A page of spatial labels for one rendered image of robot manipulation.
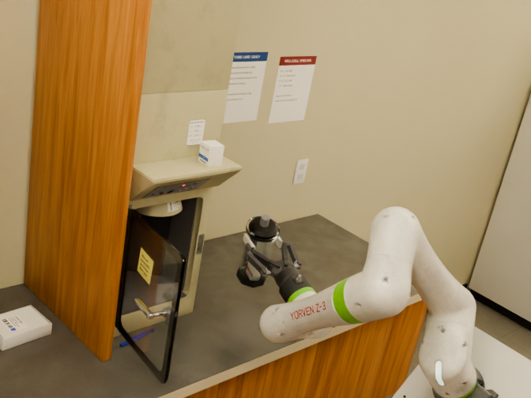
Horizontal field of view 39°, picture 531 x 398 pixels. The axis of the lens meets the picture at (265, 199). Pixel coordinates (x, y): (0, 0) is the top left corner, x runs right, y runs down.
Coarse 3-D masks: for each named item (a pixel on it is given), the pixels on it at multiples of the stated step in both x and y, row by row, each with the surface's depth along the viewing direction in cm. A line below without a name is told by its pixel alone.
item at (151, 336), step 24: (144, 240) 201; (168, 264) 191; (144, 288) 204; (168, 288) 192; (120, 312) 218; (168, 312) 194; (144, 336) 207; (168, 336) 195; (144, 360) 208; (168, 360) 197
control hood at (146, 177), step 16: (176, 160) 212; (192, 160) 214; (224, 160) 219; (144, 176) 198; (160, 176) 199; (176, 176) 201; (192, 176) 205; (208, 176) 210; (224, 176) 217; (144, 192) 201
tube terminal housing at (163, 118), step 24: (144, 96) 197; (168, 96) 203; (192, 96) 208; (216, 96) 214; (144, 120) 200; (168, 120) 206; (216, 120) 218; (144, 144) 203; (168, 144) 209; (192, 192) 224; (192, 240) 236; (192, 264) 241; (192, 288) 241
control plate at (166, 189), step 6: (198, 180) 210; (204, 180) 212; (162, 186) 202; (168, 186) 204; (174, 186) 207; (180, 186) 209; (186, 186) 212; (192, 186) 214; (198, 186) 217; (150, 192) 203; (156, 192) 205; (174, 192) 213
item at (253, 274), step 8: (256, 216) 236; (248, 224) 232; (256, 240) 229; (256, 248) 232; (264, 248) 232; (272, 248) 235; (240, 264) 242; (248, 264) 238; (240, 272) 243; (248, 272) 240; (256, 272) 239; (256, 280) 242
